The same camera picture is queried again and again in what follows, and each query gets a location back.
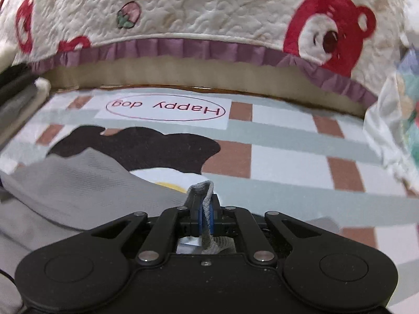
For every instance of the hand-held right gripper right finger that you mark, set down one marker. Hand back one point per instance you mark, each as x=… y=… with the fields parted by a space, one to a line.
x=212 y=218

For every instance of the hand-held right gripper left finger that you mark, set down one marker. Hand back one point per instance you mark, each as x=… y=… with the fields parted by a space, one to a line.
x=197 y=217

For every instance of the light grey garment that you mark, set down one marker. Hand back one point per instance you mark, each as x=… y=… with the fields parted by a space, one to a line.
x=81 y=196

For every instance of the checked printed rug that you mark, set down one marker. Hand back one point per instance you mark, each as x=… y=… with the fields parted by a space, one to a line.
x=294 y=157

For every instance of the small white folded cloth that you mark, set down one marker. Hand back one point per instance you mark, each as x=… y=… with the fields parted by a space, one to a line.
x=44 y=86

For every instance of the white quilted bear bedspread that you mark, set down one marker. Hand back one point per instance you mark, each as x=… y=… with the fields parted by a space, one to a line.
x=212 y=13

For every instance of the white crumpled plastic bag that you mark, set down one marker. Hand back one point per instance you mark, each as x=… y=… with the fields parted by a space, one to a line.
x=392 y=121

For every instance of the dark green folded garment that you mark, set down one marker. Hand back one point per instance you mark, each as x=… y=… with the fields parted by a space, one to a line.
x=14 y=73

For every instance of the beige bed frame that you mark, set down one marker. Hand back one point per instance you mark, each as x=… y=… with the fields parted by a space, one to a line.
x=212 y=72

